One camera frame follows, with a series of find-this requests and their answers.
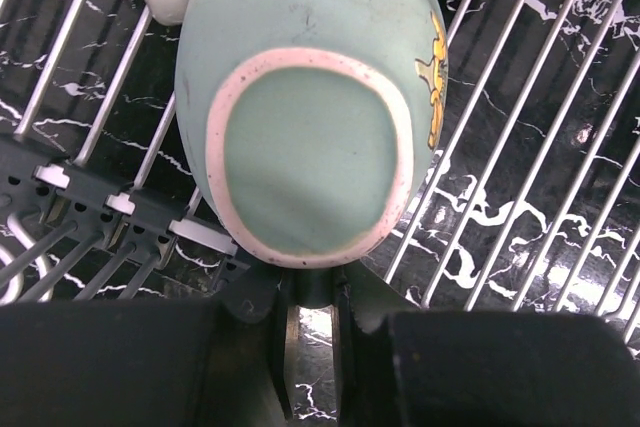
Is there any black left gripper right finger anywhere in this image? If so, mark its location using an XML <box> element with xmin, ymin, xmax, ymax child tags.
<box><xmin>333</xmin><ymin>263</ymin><xmax>639</xmax><ymax>426</ymax></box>

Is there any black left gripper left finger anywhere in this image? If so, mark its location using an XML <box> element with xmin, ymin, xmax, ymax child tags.
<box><xmin>1</xmin><ymin>266</ymin><xmax>297</xmax><ymax>426</ymax></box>

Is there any mint green cup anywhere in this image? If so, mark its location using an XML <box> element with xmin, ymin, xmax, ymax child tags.
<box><xmin>175</xmin><ymin>0</ymin><xmax>447</xmax><ymax>269</ymax></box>

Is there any black marble pattern mat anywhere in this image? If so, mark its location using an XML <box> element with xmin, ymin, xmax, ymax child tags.
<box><xmin>1</xmin><ymin>0</ymin><xmax>639</xmax><ymax>426</ymax></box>

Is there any silver wire dish rack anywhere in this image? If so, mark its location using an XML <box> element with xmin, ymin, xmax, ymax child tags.
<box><xmin>1</xmin><ymin>0</ymin><xmax>639</xmax><ymax>338</ymax></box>

